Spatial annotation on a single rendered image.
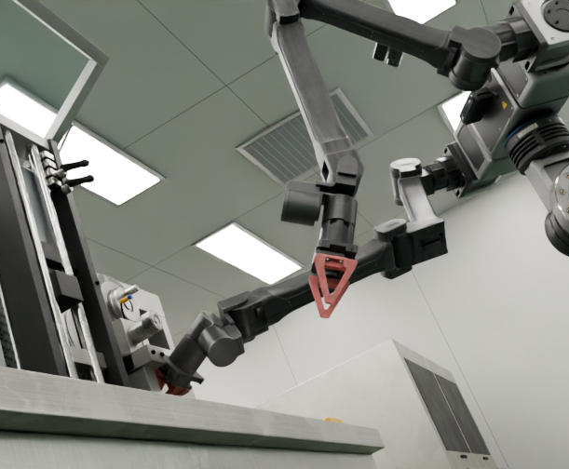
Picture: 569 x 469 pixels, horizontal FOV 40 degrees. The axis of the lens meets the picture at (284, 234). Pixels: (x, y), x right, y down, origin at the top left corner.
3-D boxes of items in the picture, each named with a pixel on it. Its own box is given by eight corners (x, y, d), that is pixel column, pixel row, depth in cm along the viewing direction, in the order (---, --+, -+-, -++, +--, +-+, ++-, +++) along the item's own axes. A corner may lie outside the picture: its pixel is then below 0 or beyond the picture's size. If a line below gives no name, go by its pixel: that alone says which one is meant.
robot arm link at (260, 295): (401, 262, 171) (395, 215, 167) (419, 270, 166) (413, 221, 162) (228, 341, 153) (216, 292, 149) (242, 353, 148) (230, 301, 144)
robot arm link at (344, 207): (360, 192, 134) (355, 207, 139) (320, 184, 134) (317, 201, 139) (357, 227, 131) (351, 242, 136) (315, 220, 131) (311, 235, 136)
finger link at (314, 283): (306, 302, 124) (315, 250, 129) (302, 319, 131) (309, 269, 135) (349, 310, 125) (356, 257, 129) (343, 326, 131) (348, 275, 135)
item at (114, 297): (121, 316, 143) (111, 281, 146) (112, 321, 143) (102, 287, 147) (143, 326, 149) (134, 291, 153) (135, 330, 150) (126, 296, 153)
